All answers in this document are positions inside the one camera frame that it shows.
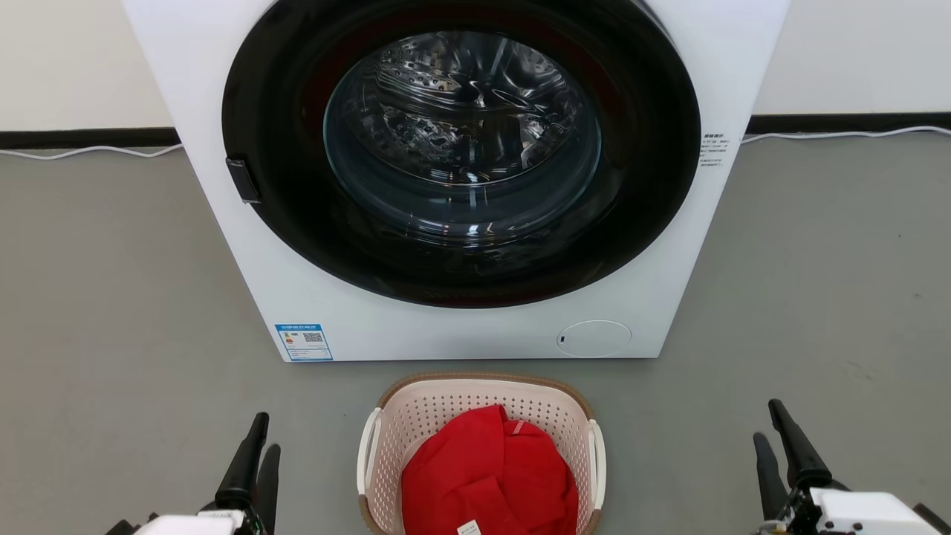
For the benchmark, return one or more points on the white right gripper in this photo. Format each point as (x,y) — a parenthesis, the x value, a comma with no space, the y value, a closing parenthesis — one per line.
(854,514)

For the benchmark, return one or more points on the white garment care tag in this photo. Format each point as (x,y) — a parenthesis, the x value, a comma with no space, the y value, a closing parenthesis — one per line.
(468,527)

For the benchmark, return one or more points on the blue energy label sticker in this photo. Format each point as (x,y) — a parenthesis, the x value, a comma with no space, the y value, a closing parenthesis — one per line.
(303,342)

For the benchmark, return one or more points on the white front-load washing machine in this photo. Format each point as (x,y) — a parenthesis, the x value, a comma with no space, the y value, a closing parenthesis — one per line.
(446,334)

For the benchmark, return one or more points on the red garment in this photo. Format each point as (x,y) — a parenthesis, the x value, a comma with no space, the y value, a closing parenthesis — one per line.
(483,475)

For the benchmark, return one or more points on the small printed text sticker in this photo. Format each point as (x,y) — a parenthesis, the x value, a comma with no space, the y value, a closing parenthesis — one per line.
(713,150)

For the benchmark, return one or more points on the round white filter cover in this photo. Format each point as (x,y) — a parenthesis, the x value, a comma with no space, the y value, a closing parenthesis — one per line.
(594,339)

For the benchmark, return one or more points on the black round washer door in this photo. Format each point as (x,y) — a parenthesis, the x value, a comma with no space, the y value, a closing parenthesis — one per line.
(282,111)

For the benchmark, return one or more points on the steel washer drum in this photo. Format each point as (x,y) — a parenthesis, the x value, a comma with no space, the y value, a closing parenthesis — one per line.
(461,96)

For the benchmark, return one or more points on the cream perforated laundry basket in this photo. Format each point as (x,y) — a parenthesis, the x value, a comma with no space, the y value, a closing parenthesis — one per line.
(446,401)

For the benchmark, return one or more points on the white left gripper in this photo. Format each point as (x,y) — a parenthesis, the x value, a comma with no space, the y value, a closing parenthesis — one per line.
(193,524)

